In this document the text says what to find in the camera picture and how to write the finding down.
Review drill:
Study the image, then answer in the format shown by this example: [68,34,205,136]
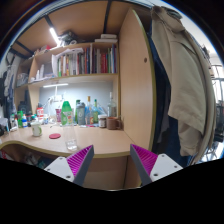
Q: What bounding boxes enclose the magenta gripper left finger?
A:
[45,145,94,186]

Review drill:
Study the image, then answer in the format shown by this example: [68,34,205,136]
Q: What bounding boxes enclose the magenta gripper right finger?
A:
[130,144,182,186]

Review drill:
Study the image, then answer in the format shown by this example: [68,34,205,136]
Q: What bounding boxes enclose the dark blue hanging garment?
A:
[147,28,189,167]

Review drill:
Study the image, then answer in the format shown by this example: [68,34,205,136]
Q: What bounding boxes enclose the wooden desk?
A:
[0,123,148,191]

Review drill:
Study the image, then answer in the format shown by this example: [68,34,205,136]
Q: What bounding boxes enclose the red round coaster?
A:
[49,133,61,139]

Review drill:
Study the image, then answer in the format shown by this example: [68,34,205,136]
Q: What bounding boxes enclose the clear drinking glass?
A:
[63,125,77,151]

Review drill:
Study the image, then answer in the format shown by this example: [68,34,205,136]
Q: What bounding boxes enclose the small dark jar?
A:
[98,115,107,128]

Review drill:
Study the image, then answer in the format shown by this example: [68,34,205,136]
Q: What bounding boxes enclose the green plastic bottle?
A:
[61,101,74,126]

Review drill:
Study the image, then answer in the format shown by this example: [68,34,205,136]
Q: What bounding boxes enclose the white mug green print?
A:
[31,121,42,137]

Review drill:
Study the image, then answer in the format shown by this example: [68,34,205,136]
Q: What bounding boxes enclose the brown ceramic mug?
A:
[107,117,121,130]

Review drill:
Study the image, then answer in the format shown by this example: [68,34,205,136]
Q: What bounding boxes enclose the tall clear yellow-cap bottle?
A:
[85,96,93,125]

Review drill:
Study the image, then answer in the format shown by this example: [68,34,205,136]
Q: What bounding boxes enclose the grey shaker bottle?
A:
[76,102,85,125]

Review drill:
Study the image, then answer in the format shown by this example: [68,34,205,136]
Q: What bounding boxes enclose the green glass bottle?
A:
[92,99,98,123]

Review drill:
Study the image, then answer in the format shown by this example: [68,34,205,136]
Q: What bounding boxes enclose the red-white container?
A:
[36,103,44,120]

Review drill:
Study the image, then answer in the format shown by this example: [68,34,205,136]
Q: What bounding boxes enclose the clear glass liquor bottle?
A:
[107,93,117,117]

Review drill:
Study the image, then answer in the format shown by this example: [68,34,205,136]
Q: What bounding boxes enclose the white desk lamp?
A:
[44,83,67,108]

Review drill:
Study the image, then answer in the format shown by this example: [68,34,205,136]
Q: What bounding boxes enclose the beige trench coat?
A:
[151,6,216,163]

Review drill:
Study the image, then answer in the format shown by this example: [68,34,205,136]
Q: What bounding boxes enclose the wooden bookshelf unit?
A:
[14,2,156,149]

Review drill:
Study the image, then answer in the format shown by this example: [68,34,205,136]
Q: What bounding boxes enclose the row of books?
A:
[52,44,118,77]

